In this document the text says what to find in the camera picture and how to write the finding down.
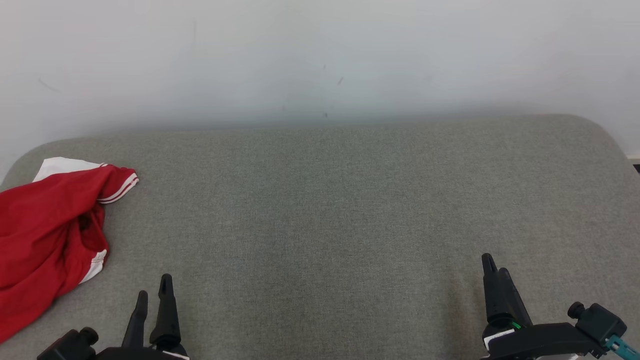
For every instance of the dark wall skirting strip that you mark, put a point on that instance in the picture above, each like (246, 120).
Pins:
(635, 165)

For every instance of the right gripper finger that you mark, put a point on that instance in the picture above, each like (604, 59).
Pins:
(515, 305)
(492, 295)

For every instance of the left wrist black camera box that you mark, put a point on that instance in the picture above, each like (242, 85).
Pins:
(70, 345)

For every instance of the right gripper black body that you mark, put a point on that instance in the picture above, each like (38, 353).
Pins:
(540, 342)

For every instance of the red white basketball shorts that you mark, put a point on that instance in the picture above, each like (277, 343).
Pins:
(30, 280)

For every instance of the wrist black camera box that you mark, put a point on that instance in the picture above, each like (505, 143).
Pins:
(70, 345)
(600, 322)

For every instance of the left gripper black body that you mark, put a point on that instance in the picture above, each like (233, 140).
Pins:
(140, 354)

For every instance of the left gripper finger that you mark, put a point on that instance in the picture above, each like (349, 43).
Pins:
(166, 320)
(137, 325)

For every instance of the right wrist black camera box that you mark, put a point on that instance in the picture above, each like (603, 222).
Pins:
(600, 322)

